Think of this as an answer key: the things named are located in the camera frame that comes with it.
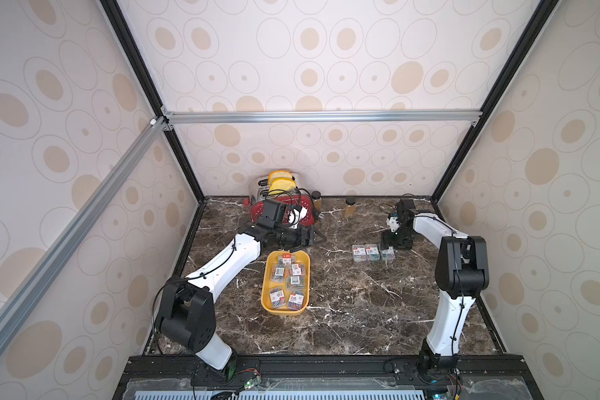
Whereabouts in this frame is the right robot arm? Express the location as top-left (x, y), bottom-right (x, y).
top-left (381, 198), bottom-right (489, 376)

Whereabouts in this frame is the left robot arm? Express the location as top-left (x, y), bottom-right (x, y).
top-left (153, 199), bottom-right (327, 379)

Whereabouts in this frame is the yellow storage tray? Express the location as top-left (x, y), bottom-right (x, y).
top-left (261, 251), bottom-right (311, 316)

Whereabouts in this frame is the red toaster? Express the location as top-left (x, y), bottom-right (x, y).
top-left (247, 170), bottom-right (319, 228)

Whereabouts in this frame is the left spice jar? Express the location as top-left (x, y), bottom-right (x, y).
top-left (311, 191), bottom-right (322, 213)

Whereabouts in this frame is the spice jar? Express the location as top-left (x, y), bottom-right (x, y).
top-left (311, 191), bottom-right (322, 213)
top-left (343, 197), bottom-right (356, 218)

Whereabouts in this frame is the yellow toast slice front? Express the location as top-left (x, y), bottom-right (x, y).
top-left (268, 178), bottom-right (297, 197)

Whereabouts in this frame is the yellow toast slice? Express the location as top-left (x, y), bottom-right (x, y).
top-left (268, 178), bottom-right (297, 197)
top-left (268, 170), bottom-right (294, 185)

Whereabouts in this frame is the right spice jar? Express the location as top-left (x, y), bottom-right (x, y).
top-left (343, 197), bottom-right (356, 218)

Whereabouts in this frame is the yellow toast slice rear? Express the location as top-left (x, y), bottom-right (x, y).
top-left (268, 170), bottom-right (294, 185)

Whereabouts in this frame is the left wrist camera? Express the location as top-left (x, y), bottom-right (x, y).
top-left (289, 207), bottom-right (308, 226)

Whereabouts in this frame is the horizontal aluminium rail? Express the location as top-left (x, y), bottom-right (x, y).
top-left (167, 109), bottom-right (483, 124)

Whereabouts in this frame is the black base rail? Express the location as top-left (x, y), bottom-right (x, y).
top-left (113, 354), bottom-right (543, 399)

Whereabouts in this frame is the left aluminium rail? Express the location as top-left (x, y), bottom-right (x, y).
top-left (0, 117), bottom-right (167, 358)

